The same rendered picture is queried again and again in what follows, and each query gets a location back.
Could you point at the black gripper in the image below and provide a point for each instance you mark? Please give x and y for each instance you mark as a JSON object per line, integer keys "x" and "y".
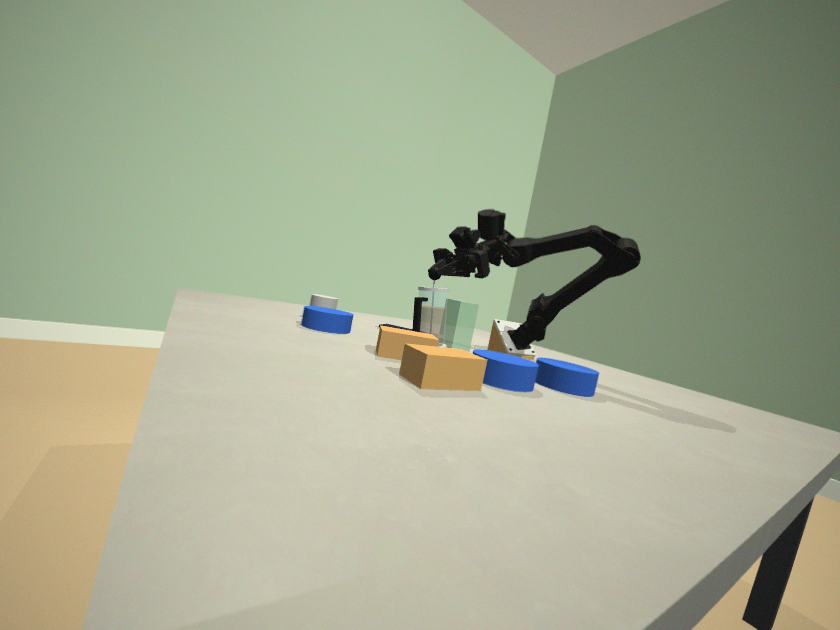
{"x": 462, "y": 264}

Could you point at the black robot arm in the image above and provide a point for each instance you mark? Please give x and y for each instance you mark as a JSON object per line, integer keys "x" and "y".
{"x": 619, "y": 256}

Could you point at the blue cylinder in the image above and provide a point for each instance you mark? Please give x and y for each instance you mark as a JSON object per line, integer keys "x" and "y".
{"x": 327, "y": 320}
{"x": 508, "y": 372}
{"x": 567, "y": 377}

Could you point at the white cylinder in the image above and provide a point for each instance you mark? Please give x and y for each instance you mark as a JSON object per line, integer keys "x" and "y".
{"x": 323, "y": 301}

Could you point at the pale green rectangular block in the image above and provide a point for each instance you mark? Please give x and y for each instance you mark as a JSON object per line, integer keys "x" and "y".
{"x": 460, "y": 323}

